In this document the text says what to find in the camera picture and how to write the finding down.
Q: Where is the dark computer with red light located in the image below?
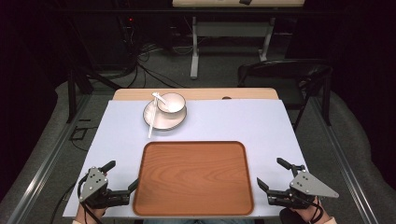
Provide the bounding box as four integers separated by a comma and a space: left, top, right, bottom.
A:
117, 14, 139, 64

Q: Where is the white metal desk frame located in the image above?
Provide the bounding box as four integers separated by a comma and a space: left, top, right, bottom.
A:
190, 16, 276, 80

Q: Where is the person's right hand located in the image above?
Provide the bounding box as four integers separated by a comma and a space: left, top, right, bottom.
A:
293, 197, 332, 224

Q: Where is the right hand-held gripper black cable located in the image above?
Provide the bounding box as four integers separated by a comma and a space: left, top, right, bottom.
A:
306, 195, 325, 224

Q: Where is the aluminium floor rail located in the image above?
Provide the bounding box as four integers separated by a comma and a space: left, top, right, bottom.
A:
5, 92, 92, 224
310, 95, 380, 224

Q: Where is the brown wooden tray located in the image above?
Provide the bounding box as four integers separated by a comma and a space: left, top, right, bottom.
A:
133, 140, 255, 217

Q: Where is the light wooden table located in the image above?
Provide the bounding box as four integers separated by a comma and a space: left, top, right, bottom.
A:
112, 87, 279, 102

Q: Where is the white bowl with dark rim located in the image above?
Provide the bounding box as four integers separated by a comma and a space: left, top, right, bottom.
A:
156, 91, 187, 120

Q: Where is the black chair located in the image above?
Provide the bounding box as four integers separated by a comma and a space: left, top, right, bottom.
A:
237, 58, 334, 132

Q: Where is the black metal stand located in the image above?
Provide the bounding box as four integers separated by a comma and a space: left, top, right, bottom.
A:
65, 63, 123, 124

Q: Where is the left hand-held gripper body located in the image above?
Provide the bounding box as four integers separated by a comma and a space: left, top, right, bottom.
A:
78, 166, 131, 210

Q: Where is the thin black floor cable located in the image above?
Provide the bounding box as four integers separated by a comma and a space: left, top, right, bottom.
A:
49, 125, 99, 224

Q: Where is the pale white table board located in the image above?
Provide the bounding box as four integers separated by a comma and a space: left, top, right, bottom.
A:
62, 98, 308, 219

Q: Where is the light desk top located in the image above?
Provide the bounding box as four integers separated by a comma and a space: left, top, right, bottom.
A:
171, 0, 306, 8

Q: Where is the white ceramic spoon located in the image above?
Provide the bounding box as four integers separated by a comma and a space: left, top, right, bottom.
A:
151, 91, 176, 113

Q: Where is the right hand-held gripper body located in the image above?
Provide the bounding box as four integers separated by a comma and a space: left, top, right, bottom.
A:
267, 164, 340, 224

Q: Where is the white plate with dark rim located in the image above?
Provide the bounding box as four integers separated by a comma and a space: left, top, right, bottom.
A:
142, 98, 189, 132

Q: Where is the bundle of floor cables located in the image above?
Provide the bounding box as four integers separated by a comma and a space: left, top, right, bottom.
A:
122, 41, 190, 90

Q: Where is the person's left hand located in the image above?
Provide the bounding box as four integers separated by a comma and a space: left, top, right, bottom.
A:
75, 203, 107, 224

